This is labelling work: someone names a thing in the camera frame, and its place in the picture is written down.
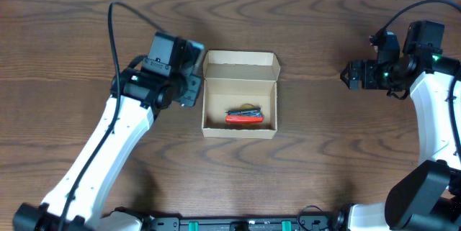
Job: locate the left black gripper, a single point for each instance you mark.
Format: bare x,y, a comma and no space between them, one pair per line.
194,89

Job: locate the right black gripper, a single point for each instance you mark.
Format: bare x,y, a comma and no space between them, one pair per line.
355,75

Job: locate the yellow tape roll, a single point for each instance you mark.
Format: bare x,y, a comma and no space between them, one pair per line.
247,106

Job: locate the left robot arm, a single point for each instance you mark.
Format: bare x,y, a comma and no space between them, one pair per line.
148,85

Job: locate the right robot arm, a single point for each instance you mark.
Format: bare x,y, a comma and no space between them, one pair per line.
428,198

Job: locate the open cardboard box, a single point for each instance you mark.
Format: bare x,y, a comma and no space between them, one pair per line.
233,78

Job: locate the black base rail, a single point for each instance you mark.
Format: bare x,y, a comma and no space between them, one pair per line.
315,221

